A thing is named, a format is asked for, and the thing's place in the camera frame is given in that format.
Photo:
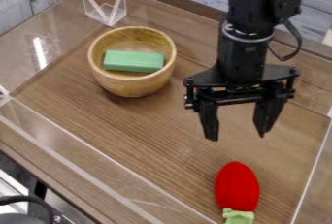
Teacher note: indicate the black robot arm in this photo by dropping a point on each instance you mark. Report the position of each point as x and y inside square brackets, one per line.
[261, 15]

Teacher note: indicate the green rectangular block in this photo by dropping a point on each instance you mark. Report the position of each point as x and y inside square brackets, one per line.
[132, 61]

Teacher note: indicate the red plush strawberry toy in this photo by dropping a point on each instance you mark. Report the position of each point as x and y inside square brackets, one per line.
[237, 193]

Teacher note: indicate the clear acrylic corner bracket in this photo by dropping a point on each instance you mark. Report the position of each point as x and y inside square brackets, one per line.
[104, 13]

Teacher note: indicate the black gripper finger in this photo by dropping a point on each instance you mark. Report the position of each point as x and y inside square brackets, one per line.
[209, 120]
[269, 105]

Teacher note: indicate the wooden bowl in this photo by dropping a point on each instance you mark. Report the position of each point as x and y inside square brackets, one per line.
[132, 38]

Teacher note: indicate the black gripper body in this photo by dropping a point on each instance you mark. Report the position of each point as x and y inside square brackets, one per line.
[241, 78]

